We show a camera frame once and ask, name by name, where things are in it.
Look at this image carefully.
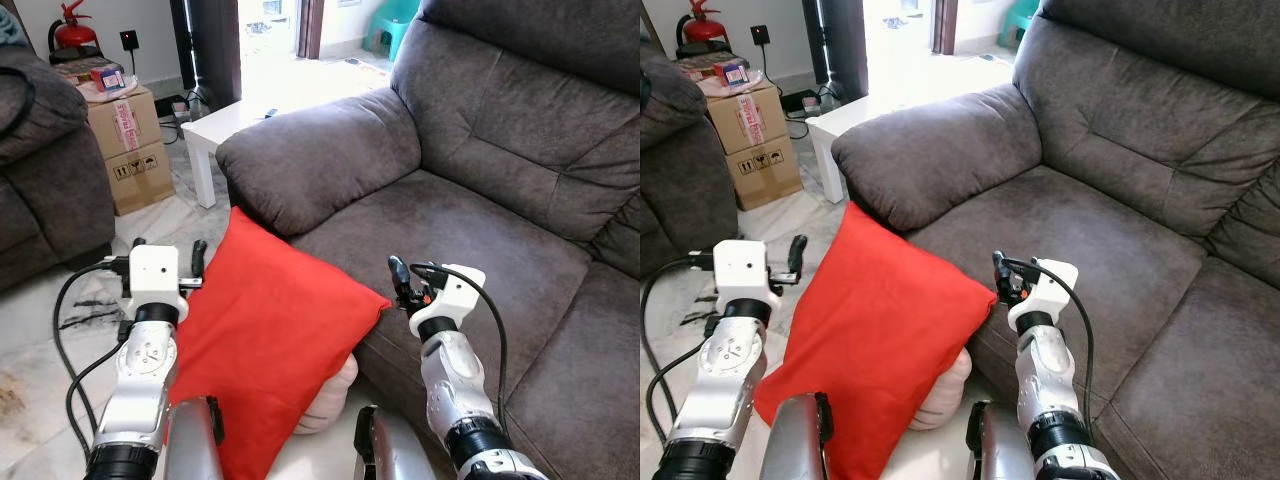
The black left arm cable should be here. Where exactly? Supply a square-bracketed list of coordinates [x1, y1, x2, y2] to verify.
[52, 255, 136, 456]
[642, 255, 721, 446]

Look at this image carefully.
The cardboard box with red tape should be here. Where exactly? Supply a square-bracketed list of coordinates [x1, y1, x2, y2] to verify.
[706, 82, 786, 156]
[87, 85, 163, 161]

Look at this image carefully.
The grey blue cloth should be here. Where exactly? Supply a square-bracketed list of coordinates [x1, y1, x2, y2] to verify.
[0, 5, 29, 49]

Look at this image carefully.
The white side table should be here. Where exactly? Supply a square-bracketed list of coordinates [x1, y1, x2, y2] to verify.
[181, 88, 301, 209]
[806, 92, 901, 204]

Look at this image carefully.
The silver robot leg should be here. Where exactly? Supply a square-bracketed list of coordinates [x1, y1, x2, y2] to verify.
[352, 405, 436, 480]
[165, 397, 226, 480]
[965, 400, 1036, 480]
[785, 392, 836, 480]

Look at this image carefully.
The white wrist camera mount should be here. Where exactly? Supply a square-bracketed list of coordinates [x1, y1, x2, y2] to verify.
[127, 244, 181, 306]
[1007, 258, 1081, 334]
[408, 264, 488, 341]
[713, 240, 769, 301]

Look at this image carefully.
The flat brown box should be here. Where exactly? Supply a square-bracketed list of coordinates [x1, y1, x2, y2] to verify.
[680, 55, 731, 83]
[52, 58, 106, 86]

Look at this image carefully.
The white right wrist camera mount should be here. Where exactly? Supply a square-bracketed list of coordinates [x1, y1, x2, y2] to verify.
[1007, 258, 1081, 334]
[408, 264, 488, 341]

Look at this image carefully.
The teal plastic chair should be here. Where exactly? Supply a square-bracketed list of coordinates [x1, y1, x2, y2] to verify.
[370, 0, 421, 61]
[1000, 0, 1041, 51]

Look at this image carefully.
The black cord loop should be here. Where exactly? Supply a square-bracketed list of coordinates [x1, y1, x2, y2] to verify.
[0, 65, 37, 141]

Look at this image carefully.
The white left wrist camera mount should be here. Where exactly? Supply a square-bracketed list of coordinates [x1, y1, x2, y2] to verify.
[713, 240, 769, 301]
[127, 244, 181, 306]

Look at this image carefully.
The silver left robot leg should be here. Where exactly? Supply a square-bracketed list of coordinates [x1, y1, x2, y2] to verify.
[165, 397, 226, 480]
[785, 392, 836, 480]

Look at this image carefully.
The red fire extinguisher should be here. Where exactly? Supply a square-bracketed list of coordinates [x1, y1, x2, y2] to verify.
[48, 0, 101, 53]
[676, 0, 731, 49]

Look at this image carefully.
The brown door frame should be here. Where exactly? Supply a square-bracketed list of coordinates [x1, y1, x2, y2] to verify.
[296, 0, 326, 59]
[932, 0, 959, 56]

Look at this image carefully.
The silver right robot leg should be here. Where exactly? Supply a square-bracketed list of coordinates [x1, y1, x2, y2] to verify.
[965, 400, 1036, 480]
[352, 405, 436, 480]

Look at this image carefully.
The dark wooden door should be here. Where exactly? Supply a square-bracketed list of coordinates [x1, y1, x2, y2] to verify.
[170, 0, 243, 109]
[800, 0, 869, 104]

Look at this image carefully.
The brown two-seat fabric sofa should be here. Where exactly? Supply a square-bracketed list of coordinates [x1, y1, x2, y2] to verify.
[832, 0, 1280, 480]
[216, 0, 641, 480]

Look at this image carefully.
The red pillow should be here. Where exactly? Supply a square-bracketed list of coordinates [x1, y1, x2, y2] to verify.
[753, 201, 999, 480]
[165, 206, 393, 480]

